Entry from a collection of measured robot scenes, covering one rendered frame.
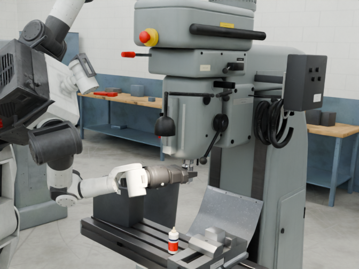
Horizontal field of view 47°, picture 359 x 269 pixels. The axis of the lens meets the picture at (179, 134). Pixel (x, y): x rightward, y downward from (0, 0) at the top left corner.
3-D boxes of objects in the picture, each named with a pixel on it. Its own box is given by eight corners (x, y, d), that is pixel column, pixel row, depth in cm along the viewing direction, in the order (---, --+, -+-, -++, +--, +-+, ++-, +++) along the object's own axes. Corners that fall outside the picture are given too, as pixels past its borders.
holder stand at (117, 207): (128, 228, 191) (129, 187, 187) (92, 217, 202) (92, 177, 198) (143, 219, 201) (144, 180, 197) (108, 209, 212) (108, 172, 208)
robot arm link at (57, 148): (43, 176, 136) (42, 152, 125) (34, 155, 140) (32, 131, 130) (77, 166, 141) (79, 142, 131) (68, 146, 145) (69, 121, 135)
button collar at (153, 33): (154, 46, 136) (154, 28, 135) (141, 46, 140) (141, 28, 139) (158, 46, 138) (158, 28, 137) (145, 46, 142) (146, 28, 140)
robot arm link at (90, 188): (112, 199, 156) (65, 208, 159) (113, 176, 162) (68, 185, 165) (101, 186, 148) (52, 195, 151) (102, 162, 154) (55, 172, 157)
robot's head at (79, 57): (74, 87, 141) (85, 77, 136) (62, 65, 141) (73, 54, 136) (88, 83, 146) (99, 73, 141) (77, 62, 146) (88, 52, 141)
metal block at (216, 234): (216, 248, 158) (217, 234, 156) (204, 243, 162) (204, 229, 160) (224, 244, 161) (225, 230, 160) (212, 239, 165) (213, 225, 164)
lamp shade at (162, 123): (152, 135, 136) (153, 117, 135) (155, 131, 143) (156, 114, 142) (174, 136, 136) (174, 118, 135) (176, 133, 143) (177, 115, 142)
